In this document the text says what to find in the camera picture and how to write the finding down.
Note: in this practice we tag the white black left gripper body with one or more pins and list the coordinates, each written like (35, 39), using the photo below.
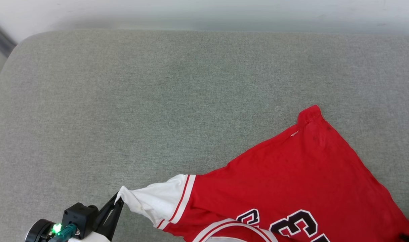
(80, 218)

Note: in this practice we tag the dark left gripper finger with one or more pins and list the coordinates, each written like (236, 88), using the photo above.
(107, 211)
(112, 225)

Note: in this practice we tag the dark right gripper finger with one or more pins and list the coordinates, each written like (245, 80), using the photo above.
(407, 238)

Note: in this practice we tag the red white basketball jersey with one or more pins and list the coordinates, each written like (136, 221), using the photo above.
(291, 178)

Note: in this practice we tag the grey fabric sofa cushion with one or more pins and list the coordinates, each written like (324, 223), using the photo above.
(157, 101)

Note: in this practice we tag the dark grey baseboard strip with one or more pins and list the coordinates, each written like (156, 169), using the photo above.
(1, 39)

